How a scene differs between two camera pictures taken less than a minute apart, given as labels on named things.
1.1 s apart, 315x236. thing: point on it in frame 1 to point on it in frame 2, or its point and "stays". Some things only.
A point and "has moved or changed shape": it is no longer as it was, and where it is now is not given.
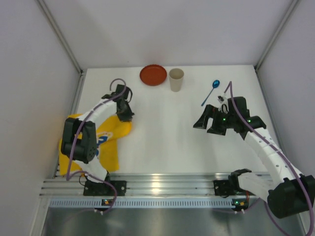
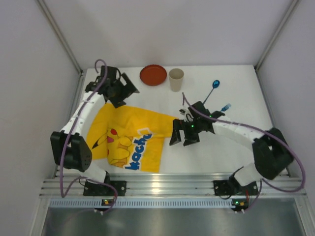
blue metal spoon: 215,84 stays
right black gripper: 217,120 to 186,129
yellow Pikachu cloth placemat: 107,136 has moved or changed shape
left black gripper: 125,113 to 120,89
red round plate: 153,74 stays
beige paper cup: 176,75 stays
